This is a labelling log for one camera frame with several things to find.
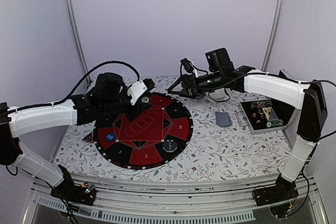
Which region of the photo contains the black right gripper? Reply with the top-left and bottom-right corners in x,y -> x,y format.
167,70 -> 224,99

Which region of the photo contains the blue small blind button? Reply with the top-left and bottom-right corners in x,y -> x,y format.
105,133 -> 116,142

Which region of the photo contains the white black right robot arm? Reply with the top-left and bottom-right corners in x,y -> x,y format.
167,48 -> 328,202

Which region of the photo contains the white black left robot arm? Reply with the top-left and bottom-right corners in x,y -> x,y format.
1,72 -> 154,205

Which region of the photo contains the round red black poker mat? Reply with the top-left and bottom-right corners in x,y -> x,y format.
92,93 -> 193,169

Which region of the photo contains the white ceramic bowl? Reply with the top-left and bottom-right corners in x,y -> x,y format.
207,88 -> 230,103

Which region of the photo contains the blue playing card deck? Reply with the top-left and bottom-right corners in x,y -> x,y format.
215,112 -> 232,127

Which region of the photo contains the floral white table cloth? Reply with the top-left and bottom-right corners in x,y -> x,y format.
55,91 -> 291,183

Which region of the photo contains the aluminium poker chip case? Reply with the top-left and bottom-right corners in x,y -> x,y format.
236,68 -> 307,134

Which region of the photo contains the row of poker chips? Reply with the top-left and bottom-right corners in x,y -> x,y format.
250,100 -> 272,109

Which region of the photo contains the boxed playing card deck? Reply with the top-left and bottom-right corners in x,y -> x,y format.
262,107 -> 278,121

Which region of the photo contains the aluminium front rail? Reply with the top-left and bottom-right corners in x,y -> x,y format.
22,174 -> 328,224

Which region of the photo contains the right aluminium frame post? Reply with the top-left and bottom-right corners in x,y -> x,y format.
261,0 -> 285,71

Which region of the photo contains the aluminium frame post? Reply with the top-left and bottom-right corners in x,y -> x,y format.
261,0 -> 285,71
64,0 -> 89,74

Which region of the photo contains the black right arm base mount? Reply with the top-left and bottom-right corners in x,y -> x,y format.
252,179 -> 310,220

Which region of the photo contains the left aluminium frame post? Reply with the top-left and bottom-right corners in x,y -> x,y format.
64,0 -> 89,74

